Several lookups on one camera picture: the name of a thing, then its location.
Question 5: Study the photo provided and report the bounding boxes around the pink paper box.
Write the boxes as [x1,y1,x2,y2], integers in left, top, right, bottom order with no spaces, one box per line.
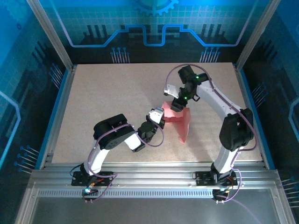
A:
[162,100,191,143]

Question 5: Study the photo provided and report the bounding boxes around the aluminium mounting beam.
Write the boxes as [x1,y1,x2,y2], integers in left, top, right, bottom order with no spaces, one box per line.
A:
[27,161,285,189]

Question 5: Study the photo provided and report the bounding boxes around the slotted aluminium strip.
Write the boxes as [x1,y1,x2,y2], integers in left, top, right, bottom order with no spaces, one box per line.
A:
[37,189,214,198]

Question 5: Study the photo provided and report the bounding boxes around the blue table edge strip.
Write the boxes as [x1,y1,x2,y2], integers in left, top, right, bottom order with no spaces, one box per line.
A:
[239,68,276,169]
[34,68,71,169]

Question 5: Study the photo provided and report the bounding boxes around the grey metal sheet panel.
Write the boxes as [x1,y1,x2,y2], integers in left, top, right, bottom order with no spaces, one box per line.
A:
[30,198,281,224]

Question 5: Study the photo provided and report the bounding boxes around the small black connector board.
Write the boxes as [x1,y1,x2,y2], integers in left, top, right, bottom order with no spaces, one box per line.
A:
[81,188,99,196]
[212,189,232,199]

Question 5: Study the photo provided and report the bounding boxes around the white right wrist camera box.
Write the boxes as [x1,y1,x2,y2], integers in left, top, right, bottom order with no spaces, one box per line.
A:
[163,84,180,97]

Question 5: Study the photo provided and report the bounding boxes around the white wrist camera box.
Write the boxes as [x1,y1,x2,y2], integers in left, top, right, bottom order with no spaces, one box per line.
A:
[148,107,164,125]
[163,84,180,97]

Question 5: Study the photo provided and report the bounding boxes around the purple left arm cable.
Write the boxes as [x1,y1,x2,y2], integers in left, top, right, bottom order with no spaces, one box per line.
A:
[81,123,165,204]

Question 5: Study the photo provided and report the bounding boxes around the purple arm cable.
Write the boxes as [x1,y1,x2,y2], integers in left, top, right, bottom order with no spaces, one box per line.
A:
[81,123,165,204]
[164,63,257,204]

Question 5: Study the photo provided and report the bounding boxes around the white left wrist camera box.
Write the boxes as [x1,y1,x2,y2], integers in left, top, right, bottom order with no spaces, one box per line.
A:
[148,107,164,125]

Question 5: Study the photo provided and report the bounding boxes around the aluminium side rail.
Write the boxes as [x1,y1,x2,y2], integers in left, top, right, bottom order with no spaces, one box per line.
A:
[233,64,270,169]
[39,64,78,170]

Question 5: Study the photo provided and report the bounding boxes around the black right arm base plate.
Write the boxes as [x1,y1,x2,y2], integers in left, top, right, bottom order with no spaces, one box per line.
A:
[195,171,237,187]

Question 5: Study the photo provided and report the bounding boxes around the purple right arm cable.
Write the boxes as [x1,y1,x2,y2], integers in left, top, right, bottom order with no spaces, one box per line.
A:
[164,63,257,204]

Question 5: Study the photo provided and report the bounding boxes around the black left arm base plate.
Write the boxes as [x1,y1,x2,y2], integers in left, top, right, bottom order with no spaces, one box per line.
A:
[71,171,113,187]

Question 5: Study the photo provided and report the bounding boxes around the aluminium frame post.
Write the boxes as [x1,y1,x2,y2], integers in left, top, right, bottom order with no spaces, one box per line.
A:
[235,0,280,70]
[26,0,75,70]

